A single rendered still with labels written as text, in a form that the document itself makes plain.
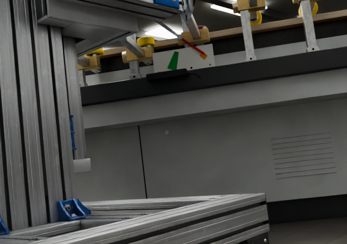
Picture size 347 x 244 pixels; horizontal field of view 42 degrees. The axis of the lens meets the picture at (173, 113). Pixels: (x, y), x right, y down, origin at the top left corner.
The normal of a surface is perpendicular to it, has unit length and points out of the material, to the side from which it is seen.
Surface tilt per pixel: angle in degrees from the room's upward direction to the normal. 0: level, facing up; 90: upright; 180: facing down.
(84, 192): 90
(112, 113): 90
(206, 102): 90
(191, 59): 90
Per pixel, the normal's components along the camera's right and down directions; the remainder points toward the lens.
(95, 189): -0.17, -0.08
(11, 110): 0.72, -0.16
